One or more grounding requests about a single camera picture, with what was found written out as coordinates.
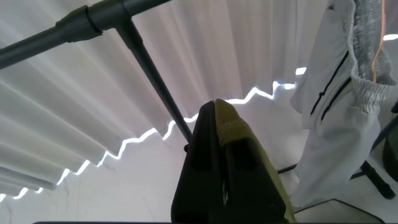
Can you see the green printed garment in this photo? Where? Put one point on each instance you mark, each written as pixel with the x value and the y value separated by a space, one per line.
pixel 230 127

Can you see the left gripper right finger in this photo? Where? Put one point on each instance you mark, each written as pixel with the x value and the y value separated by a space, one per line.
pixel 248 193

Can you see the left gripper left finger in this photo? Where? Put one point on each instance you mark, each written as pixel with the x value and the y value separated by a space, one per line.
pixel 199 180

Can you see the white curtain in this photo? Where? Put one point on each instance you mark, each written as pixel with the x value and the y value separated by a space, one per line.
pixel 93 93

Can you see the pink clothes hanger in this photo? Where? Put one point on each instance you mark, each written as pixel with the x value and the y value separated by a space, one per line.
pixel 383 18

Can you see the white laundry basket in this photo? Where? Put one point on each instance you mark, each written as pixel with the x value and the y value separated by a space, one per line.
pixel 391 155

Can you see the pale grey shorts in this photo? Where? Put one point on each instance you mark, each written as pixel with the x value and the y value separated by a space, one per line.
pixel 335 140

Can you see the black clothes rack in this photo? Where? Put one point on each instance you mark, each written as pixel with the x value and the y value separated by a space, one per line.
pixel 77 23

